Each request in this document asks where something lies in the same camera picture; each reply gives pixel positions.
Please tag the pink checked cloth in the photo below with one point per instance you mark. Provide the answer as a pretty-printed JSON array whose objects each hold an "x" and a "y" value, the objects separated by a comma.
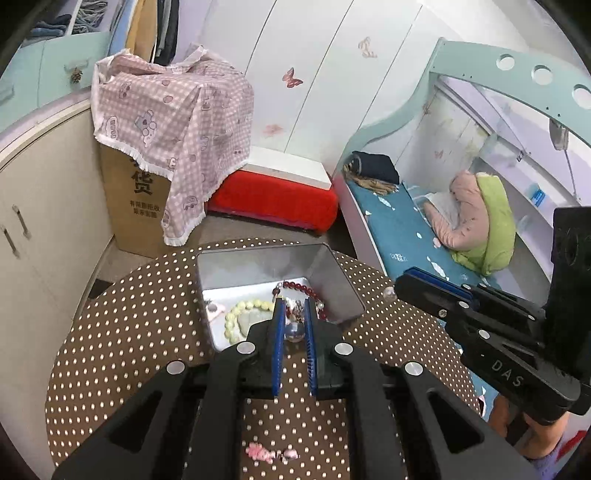
[{"x": 184, "y": 120}]

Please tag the red stool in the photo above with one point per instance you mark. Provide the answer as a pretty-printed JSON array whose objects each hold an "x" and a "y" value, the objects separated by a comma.
[{"x": 277, "y": 198}]

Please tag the metal tin box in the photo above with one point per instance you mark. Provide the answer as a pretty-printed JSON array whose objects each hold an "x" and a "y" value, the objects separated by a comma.
[{"x": 258, "y": 267}]

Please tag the pink flower hair clip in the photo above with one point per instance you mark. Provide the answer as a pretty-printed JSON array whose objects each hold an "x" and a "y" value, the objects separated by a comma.
[{"x": 261, "y": 451}]

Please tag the pale jade pendant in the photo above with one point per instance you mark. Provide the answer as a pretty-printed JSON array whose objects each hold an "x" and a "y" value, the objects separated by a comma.
[{"x": 254, "y": 321}]

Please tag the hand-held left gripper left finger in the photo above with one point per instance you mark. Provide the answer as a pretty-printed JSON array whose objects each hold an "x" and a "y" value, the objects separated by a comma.
[{"x": 278, "y": 350}]

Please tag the row of hanging clothes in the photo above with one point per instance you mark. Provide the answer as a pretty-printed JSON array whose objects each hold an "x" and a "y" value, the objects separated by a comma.
[{"x": 152, "y": 27}]

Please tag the pink and green pillows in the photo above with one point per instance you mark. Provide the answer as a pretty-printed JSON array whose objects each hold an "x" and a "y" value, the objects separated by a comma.
[{"x": 498, "y": 221}]

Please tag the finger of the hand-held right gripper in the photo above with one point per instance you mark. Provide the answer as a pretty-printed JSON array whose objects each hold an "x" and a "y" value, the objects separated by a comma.
[
  {"x": 438, "y": 279},
  {"x": 429, "y": 297}
]

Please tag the stack of folded jeans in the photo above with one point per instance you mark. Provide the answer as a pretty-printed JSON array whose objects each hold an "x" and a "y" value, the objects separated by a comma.
[{"x": 51, "y": 23}]

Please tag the pale pink butterfly sticker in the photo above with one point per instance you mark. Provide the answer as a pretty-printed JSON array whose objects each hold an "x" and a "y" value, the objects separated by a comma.
[{"x": 272, "y": 129}]

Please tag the beige low cabinet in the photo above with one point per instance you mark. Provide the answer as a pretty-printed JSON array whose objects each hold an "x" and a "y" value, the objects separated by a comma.
[{"x": 46, "y": 207}]

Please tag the brown polka dot round table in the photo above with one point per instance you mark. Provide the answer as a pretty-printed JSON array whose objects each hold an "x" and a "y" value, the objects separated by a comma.
[{"x": 138, "y": 323}]

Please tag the pink blanket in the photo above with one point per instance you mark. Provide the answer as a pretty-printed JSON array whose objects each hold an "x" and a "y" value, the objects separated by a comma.
[{"x": 461, "y": 217}]

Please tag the white wardrobe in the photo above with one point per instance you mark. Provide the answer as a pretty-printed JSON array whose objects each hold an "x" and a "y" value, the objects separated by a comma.
[{"x": 323, "y": 46}]

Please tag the clear glass bead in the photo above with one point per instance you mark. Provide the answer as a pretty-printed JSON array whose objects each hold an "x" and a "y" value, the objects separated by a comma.
[{"x": 389, "y": 292}]

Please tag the folded grey blue clothes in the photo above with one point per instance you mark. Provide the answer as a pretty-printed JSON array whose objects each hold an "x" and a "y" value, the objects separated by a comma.
[{"x": 92, "y": 14}]

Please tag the teal bunk bed frame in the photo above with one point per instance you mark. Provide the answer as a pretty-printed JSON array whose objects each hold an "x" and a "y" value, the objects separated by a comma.
[{"x": 461, "y": 50}]

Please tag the white board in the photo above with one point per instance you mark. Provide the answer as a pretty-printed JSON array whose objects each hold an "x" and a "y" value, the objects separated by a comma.
[{"x": 291, "y": 168}]

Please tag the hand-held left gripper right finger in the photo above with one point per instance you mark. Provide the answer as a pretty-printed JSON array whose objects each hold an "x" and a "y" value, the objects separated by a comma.
[{"x": 311, "y": 350}]

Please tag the white pillow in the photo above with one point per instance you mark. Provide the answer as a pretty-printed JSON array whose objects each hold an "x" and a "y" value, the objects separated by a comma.
[{"x": 436, "y": 203}]

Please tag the pine cone ornament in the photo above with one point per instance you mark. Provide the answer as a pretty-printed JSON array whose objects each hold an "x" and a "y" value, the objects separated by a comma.
[{"x": 76, "y": 76}]

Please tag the tan folded garment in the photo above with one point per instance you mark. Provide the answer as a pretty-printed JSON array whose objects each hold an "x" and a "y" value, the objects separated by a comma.
[{"x": 374, "y": 185}]

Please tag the small blue box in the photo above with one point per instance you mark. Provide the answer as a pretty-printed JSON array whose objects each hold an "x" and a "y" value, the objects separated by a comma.
[{"x": 538, "y": 195}]

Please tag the stair storage cabinet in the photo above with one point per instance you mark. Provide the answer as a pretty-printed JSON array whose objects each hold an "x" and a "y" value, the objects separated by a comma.
[{"x": 55, "y": 55}]

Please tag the beige butterfly sticker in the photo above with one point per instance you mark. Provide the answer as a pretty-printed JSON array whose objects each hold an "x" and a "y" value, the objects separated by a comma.
[{"x": 367, "y": 48}]

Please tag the blue printed mattress sheet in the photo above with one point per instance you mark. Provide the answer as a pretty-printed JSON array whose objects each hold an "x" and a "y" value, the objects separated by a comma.
[{"x": 397, "y": 221}]

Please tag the cardboard box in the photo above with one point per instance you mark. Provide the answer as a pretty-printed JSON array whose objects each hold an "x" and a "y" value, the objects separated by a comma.
[{"x": 134, "y": 207}]

